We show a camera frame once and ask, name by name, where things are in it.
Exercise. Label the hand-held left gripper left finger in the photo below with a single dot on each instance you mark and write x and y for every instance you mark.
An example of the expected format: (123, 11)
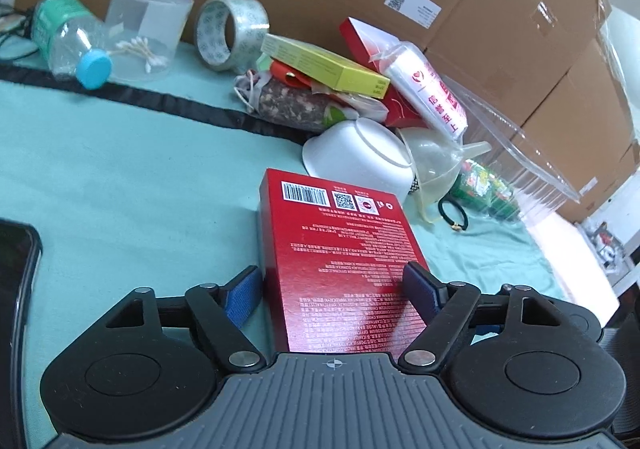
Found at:
(242, 296)

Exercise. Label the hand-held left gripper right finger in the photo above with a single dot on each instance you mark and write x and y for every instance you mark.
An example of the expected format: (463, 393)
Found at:
(420, 291)

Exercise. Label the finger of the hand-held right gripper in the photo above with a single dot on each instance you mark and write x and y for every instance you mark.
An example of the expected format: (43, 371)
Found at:
(487, 329)

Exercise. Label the red carton box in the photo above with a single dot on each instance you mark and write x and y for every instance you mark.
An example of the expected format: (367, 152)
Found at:
(340, 269)
(402, 114)

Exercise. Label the green snack packet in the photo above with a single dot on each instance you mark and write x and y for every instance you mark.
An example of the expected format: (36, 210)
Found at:
(480, 184)

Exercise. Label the clear plastic funnel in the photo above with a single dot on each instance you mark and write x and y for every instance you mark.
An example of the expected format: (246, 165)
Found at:
(435, 159)

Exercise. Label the clear plastic clamshell container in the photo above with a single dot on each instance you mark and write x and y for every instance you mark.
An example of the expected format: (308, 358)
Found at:
(525, 154)

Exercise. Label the pink towel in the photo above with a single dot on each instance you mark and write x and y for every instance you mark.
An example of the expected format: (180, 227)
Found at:
(565, 254)

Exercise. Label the pile of clutter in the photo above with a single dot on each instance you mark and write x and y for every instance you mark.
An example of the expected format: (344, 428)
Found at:
(605, 244)

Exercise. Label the small white label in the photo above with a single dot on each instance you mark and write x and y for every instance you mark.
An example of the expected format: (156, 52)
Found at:
(590, 186)

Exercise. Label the white bowl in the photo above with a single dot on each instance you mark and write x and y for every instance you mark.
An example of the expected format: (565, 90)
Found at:
(350, 154)

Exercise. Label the teal cloth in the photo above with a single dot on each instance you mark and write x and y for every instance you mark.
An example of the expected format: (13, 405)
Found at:
(125, 179)

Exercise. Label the crumpled clear plastic bag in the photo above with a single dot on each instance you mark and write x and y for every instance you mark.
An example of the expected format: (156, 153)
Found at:
(360, 106)

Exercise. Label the dark speckled pouch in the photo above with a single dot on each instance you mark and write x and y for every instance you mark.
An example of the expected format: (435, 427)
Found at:
(290, 101)

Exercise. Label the cardboard box with small label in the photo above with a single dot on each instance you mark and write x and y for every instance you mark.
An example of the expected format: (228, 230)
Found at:
(590, 119)

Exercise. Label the orange plastic item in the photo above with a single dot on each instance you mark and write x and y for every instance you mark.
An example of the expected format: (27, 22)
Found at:
(285, 71)

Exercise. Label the yellow-green carton box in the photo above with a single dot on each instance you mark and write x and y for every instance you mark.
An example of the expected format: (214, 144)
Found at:
(310, 59)

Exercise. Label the clear packing tape roll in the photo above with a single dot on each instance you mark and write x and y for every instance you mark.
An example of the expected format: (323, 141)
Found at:
(250, 34)

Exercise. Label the bunch of cotton swabs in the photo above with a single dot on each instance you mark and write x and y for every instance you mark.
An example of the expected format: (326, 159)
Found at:
(142, 51)

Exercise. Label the plain cardboard box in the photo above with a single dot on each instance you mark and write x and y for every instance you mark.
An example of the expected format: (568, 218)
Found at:
(500, 29)

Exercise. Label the white shipping label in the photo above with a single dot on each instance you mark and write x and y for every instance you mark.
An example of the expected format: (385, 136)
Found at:
(412, 4)

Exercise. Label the clear plastic cylinder tub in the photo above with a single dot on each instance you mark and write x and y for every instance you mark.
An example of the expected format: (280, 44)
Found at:
(150, 14)

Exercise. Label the clear water bottle blue cap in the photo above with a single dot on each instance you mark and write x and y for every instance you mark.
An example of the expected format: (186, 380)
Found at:
(60, 24)

